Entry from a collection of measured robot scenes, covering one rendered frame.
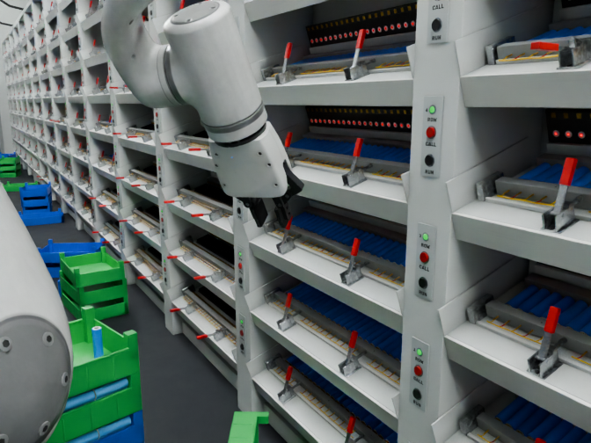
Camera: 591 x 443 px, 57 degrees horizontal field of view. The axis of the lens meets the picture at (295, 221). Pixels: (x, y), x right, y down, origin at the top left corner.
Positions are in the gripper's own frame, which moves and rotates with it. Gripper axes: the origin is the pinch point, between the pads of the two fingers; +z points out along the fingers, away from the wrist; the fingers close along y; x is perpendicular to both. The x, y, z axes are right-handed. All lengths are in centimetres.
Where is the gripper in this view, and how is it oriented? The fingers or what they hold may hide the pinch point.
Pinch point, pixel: (271, 212)
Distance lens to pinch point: 83.6
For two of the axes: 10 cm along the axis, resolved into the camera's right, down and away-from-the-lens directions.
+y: 9.2, 0.3, -4.0
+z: 2.5, 7.3, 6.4
